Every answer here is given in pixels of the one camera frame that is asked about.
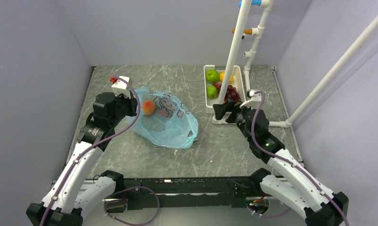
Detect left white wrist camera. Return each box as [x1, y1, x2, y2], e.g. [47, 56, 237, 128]
[110, 75, 132, 98]

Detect yellow fake lemon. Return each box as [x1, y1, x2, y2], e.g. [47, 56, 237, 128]
[219, 72, 235, 84]

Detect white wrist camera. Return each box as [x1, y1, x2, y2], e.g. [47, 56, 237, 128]
[110, 75, 132, 98]
[240, 89, 265, 109]

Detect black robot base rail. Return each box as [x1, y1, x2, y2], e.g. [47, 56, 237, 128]
[104, 176, 268, 213]

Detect dark fake fruit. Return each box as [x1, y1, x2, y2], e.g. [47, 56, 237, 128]
[224, 85, 241, 101]

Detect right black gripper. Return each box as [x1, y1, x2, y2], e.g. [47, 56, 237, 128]
[213, 98, 255, 142]

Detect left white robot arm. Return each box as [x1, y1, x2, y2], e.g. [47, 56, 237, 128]
[26, 91, 140, 226]

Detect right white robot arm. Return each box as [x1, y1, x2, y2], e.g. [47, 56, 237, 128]
[213, 100, 349, 226]

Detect green fake fruit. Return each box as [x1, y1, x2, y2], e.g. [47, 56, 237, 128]
[206, 85, 219, 99]

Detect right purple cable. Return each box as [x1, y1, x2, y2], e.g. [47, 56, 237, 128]
[247, 90, 349, 226]

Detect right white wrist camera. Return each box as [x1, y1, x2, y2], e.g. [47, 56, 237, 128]
[240, 89, 265, 109]

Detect red fake grapes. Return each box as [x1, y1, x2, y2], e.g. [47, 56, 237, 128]
[213, 83, 222, 92]

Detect orange red fake peach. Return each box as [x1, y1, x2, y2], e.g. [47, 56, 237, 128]
[141, 100, 156, 116]

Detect white PVC pipe frame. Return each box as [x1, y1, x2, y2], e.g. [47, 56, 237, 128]
[212, 0, 378, 129]

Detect light blue cartoon plastic bag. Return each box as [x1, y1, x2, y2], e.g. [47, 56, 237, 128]
[130, 87, 199, 149]

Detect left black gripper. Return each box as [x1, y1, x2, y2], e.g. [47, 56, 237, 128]
[110, 90, 140, 127]

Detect green fake apple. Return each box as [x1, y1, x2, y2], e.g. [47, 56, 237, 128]
[205, 69, 220, 84]

